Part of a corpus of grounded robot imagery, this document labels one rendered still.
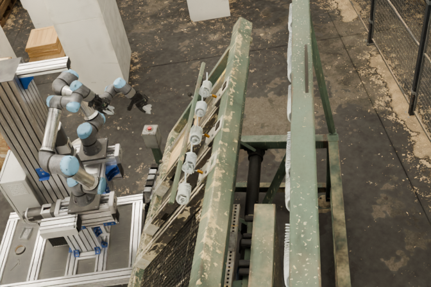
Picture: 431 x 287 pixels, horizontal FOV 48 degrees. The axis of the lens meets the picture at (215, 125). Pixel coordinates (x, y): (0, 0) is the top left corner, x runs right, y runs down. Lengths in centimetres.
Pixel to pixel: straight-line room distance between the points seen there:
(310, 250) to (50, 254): 317
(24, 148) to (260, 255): 194
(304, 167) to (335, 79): 402
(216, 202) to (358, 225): 241
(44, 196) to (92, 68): 244
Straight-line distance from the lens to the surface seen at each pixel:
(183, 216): 273
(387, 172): 484
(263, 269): 209
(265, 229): 220
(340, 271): 327
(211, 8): 714
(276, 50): 638
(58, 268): 440
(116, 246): 432
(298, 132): 201
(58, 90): 359
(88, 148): 385
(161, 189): 354
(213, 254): 205
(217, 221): 214
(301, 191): 180
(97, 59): 586
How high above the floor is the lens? 360
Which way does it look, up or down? 42 degrees down
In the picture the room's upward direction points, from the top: 11 degrees counter-clockwise
